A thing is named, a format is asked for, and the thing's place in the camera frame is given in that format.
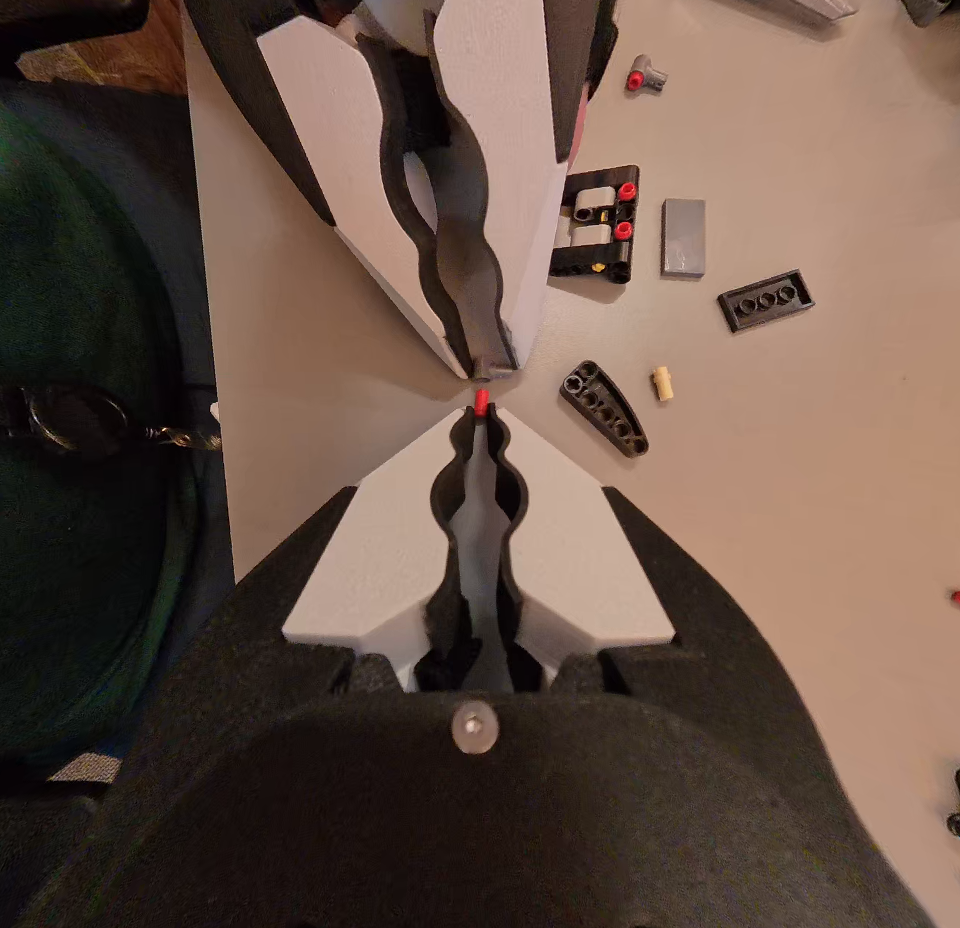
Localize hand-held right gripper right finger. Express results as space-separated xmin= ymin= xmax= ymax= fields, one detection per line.
xmin=487 ymin=407 xmax=675 ymax=693

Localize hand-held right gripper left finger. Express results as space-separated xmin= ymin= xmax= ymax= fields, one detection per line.
xmin=282 ymin=407 xmax=483 ymax=693

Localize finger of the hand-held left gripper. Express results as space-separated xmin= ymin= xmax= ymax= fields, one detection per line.
xmin=423 ymin=0 xmax=569 ymax=374
xmin=257 ymin=13 xmax=477 ymax=382

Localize black lego frame assembly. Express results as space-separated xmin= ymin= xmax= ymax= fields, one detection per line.
xmin=547 ymin=165 xmax=641 ymax=284

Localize black curved lego beam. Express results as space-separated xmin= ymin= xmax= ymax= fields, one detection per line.
xmin=558 ymin=360 xmax=650 ymax=459

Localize grey flat lego tile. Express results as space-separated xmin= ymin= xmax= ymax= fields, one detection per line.
xmin=660 ymin=197 xmax=708 ymax=279

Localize black lego plate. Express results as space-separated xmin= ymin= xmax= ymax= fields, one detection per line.
xmin=716 ymin=268 xmax=816 ymax=334

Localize pile of loose lego pieces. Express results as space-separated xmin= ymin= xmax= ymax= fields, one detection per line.
xmin=933 ymin=587 xmax=960 ymax=839

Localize person's green shirt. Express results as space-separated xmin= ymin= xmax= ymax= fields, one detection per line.
xmin=0 ymin=81 xmax=234 ymax=779

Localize metal key clip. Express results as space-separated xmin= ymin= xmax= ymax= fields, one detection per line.
xmin=0 ymin=384 xmax=222 ymax=457

